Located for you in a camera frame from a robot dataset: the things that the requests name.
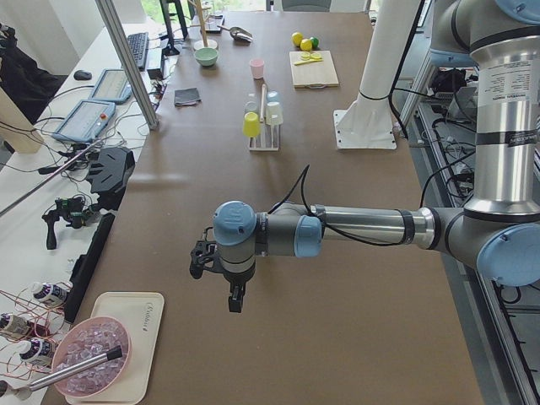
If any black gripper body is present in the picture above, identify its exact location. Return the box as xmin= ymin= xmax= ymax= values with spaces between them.
xmin=224 ymin=267 xmax=255 ymax=295

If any pink plastic cup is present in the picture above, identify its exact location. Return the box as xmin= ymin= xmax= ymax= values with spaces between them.
xmin=249 ymin=58 xmax=265 ymax=79

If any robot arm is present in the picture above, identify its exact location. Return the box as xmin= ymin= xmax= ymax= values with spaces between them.
xmin=190 ymin=1 xmax=539 ymax=312

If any yellow plastic cup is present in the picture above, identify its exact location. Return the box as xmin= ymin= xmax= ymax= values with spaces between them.
xmin=242 ymin=111 xmax=260 ymax=138

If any cream white plastic cup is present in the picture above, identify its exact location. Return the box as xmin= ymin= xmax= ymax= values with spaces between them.
xmin=266 ymin=101 xmax=284 ymax=126

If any grey plastic cup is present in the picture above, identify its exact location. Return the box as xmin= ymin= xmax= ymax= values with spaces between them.
xmin=244 ymin=101 xmax=259 ymax=114

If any light blue plastic cup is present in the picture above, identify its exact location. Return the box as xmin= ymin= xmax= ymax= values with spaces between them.
xmin=267 ymin=90 xmax=280 ymax=103

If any cream serving tray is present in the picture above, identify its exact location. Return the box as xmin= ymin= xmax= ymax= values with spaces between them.
xmin=74 ymin=291 xmax=165 ymax=405

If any metal tool with black tip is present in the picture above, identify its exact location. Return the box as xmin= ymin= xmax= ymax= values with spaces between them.
xmin=27 ymin=346 xmax=123 ymax=392

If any pink bowl with ice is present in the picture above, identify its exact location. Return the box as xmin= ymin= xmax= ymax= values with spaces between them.
xmin=51 ymin=316 xmax=131 ymax=398

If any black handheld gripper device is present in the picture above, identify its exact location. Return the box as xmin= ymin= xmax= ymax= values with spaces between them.
xmin=41 ymin=195 xmax=101 ymax=250

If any drink bottle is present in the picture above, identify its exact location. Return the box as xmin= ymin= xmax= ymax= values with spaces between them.
xmin=1 ymin=313 xmax=35 ymax=339
xmin=15 ymin=338 xmax=57 ymax=367
xmin=31 ymin=282 xmax=68 ymax=308

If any grey folded cloth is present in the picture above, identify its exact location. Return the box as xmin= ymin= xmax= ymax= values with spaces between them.
xmin=174 ymin=88 xmax=201 ymax=106

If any teach pendant tablet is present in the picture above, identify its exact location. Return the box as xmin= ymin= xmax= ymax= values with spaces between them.
xmin=51 ymin=100 xmax=116 ymax=143
xmin=89 ymin=69 xmax=132 ymax=104

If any wooden cutting board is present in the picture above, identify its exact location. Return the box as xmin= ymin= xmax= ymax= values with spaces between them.
xmin=289 ymin=51 xmax=339 ymax=89

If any light green bowl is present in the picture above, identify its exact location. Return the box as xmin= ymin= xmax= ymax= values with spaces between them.
xmin=194 ymin=47 xmax=219 ymax=68

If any yellow plastic knife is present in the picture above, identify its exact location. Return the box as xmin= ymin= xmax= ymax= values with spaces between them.
xmin=293 ymin=58 xmax=323 ymax=66

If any wooden mug tree stand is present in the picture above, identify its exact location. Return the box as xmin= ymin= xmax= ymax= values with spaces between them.
xmin=188 ymin=0 xmax=219 ymax=50

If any whole yellow lemon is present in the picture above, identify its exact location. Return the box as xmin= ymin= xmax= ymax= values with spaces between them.
xmin=300 ymin=38 xmax=313 ymax=51
xmin=291 ymin=31 xmax=304 ymax=47

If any metal scoop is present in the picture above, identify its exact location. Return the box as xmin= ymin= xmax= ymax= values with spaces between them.
xmin=219 ymin=25 xmax=253 ymax=43

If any black keyboard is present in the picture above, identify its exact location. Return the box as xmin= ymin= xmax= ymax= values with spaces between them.
xmin=127 ymin=32 xmax=149 ymax=71

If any black computer mouse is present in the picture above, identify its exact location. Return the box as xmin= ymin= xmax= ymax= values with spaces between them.
xmin=73 ymin=70 xmax=93 ymax=81

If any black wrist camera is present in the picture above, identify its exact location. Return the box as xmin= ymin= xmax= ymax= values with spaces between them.
xmin=189 ymin=226 xmax=224 ymax=279

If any white wire cup rack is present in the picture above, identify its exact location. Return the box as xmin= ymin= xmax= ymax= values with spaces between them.
xmin=248 ymin=84 xmax=279 ymax=152

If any black plastic bracket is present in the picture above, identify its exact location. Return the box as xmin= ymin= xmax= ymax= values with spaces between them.
xmin=85 ymin=147 xmax=135 ymax=210

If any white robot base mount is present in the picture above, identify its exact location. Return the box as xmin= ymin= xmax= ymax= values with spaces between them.
xmin=333 ymin=0 xmax=424 ymax=149

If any aluminium frame post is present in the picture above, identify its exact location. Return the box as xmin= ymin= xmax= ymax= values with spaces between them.
xmin=95 ymin=0 xmax=159 ymax=130

